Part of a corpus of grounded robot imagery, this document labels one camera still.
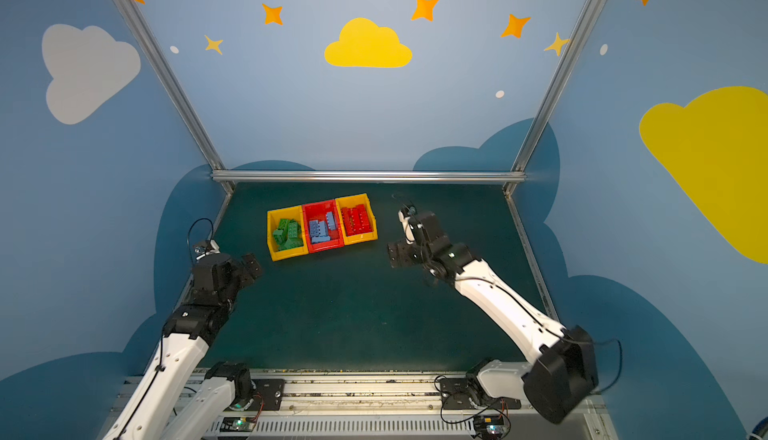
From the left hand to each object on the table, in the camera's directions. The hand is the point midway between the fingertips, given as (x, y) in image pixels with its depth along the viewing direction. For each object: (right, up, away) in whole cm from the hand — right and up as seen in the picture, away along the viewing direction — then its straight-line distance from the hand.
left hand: (243, 262), depth 79 cm
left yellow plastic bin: (+6, +13, +26) cm, 30 cm away
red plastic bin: (+14, +14, +28) cm, 34 cm away
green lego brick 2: (+7, +3, +19) cm, 21 cm away
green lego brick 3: (+6, +8, +25) cm, 26 cm away
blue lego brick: (+15, +4, +23) cm, 28 cm away
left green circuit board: (+3, -38, -8) cm, 39 cm away
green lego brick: (+2, +6, +22) cm, 23 cm away
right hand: (+45, +5, +2) cm, 45 cm away
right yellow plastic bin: (+26, +18, +30) cm, 44 cm away
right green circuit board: (+64, -39, -8) cm, 75 cm away
